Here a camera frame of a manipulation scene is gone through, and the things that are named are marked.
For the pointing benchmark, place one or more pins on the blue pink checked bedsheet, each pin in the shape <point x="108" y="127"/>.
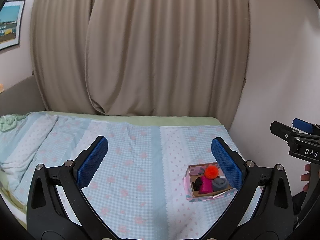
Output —
<point x="138" y="191"/>

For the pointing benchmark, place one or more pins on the pink cardboard box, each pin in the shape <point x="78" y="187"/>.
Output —
<point x="194" y="171"/>

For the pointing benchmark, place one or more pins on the green crumpled cloth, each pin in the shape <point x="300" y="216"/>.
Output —
<point x="10" y="121"/>

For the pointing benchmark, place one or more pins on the grey sofa headboard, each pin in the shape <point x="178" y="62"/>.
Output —
<point x="22" y="98"/>

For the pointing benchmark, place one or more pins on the framed wall picture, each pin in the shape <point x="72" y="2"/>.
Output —
<point x="10" y="25"/>

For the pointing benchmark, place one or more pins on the grey blue sock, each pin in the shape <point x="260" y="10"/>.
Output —
<point x="219" y="184"/>

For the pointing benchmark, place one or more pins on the orange fur pompom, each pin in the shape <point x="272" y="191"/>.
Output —
<point x="211" y="172"/>

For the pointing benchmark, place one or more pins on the person right hand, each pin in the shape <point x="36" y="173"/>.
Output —
<point x="306" y="177"/>

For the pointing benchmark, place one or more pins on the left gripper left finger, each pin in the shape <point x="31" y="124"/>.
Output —
<point x="57" y="208"/>

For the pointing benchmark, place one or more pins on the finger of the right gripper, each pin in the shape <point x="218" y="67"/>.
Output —
<point x="306" y="127"/>
<point x="286" y="133"/>

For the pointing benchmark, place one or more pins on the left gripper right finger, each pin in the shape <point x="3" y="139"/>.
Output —
<point x="262" y="207"/>

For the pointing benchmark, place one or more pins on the green mattress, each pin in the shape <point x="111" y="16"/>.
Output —
<point x="53" y="137"/>

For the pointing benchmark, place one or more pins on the magenta velvet pouch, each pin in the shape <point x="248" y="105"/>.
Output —
<point x="206" y="187"/>

